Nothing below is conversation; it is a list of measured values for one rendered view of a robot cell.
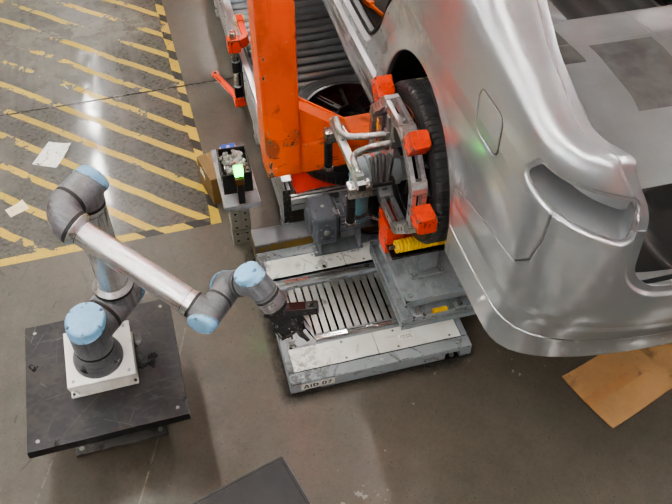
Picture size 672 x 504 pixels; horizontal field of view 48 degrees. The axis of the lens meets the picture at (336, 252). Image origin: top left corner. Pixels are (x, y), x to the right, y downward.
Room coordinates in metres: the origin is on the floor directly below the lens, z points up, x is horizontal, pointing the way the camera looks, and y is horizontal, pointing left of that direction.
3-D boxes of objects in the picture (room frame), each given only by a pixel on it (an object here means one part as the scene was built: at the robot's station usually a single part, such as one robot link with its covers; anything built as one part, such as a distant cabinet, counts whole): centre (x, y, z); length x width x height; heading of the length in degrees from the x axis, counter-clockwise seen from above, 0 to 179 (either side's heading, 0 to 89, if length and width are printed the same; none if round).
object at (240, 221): (2.78, 0.49, 0.21); 0.10 x 0.10 x 0.42; 15
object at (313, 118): (2.82, -0.07, 0.69); 0.52 x 0.17 x 0.35; 105
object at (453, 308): (2.38, -0.40, 0.13); 0.50 x 0.36 x 0.10; 15
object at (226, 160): (2.72, 0.47, 0.51); 0.20 x 0.14 x 0.13; 14
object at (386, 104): (2.34, -0.24, 0.85); 0.54 x 0.07 x 0.54; 15
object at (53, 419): (1.74, 0.93, 0.15); 0.60 x 0.60 x 0.30; 16
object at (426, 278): (2.38, -0.40, 0.32); 0.40 x 0.30 x 0.28; 15
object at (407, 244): (2.25, -0.37, 0.51); 0.29 x 0.06 x 0.06; 105
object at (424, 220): (2.04, -0.33, 0.85); 0.09 x 0.08 x 0.07; 15
